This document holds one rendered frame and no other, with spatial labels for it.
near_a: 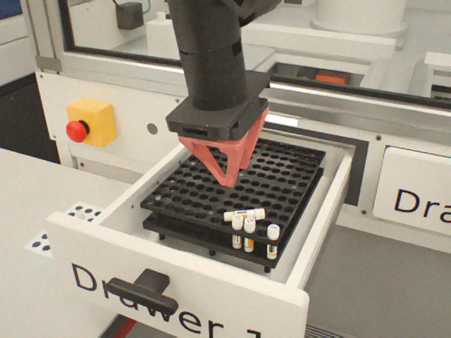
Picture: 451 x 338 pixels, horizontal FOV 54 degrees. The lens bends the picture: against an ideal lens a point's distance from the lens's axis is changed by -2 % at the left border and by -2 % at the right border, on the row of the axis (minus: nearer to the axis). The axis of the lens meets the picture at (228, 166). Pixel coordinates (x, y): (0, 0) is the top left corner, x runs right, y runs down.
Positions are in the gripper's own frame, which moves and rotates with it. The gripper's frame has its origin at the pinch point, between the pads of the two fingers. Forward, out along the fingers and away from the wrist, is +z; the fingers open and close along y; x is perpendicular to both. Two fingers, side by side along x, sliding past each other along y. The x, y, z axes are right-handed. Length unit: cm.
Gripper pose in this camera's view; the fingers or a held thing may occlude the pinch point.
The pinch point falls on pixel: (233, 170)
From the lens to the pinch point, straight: 48.0
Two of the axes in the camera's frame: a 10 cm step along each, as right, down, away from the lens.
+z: 1.5, 7.9, 5.9
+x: -8.8, -1.6, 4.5
